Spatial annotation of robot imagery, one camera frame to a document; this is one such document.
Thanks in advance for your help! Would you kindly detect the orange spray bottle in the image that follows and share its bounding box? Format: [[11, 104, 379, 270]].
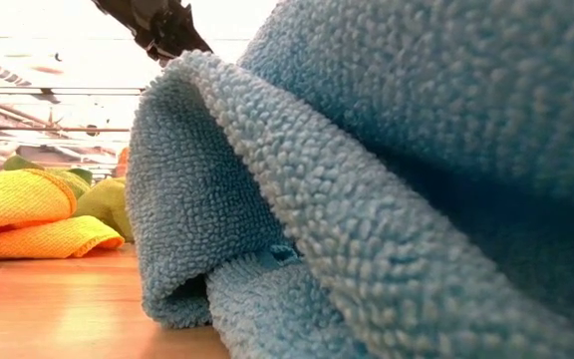
[[115, 147, 132, 180]]

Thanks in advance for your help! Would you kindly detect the orange microfiber towel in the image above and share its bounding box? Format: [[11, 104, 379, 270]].
[[0, 168, 127, 263]]

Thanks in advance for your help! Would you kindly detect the blue microfiber towel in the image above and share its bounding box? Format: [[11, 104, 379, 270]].
[[126, 0, 574, 359]]

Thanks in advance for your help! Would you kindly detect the long ceiling light rail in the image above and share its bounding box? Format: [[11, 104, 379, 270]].
[[0, 85, 146, 97]]

